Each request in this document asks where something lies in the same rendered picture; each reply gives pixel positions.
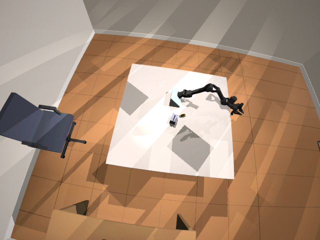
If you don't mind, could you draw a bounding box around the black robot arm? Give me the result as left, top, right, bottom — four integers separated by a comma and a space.
177, 83, 238, 107

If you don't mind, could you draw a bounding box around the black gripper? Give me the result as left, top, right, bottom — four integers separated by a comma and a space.
230, 103, 244, 116

